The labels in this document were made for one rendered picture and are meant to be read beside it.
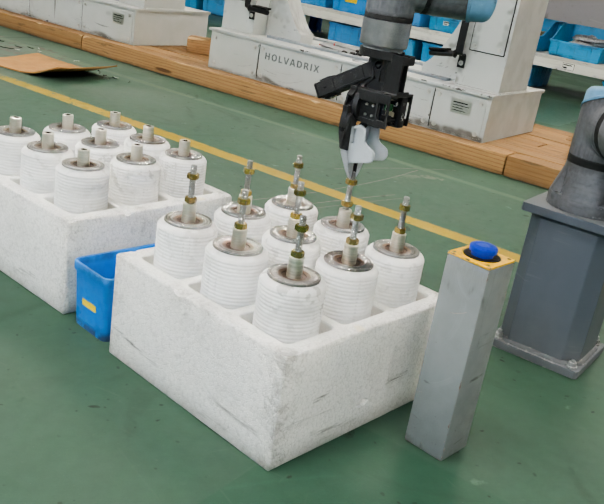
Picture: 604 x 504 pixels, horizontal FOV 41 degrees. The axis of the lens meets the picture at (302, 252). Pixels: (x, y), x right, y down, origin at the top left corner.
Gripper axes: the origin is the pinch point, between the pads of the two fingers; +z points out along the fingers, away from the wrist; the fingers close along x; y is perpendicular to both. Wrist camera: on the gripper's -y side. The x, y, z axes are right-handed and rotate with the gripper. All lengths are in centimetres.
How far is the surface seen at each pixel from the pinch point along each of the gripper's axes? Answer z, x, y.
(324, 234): 10.7, -4.8, 0.5
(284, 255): 11.7, -16.2, 1.1
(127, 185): 13.8, -10.6, -41.1
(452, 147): 30, 173, -62
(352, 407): 30.3, -16.7, 18.3
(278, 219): 11.8, -3.5, -10.3
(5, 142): 11, -20, -65
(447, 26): 5, 445, -211
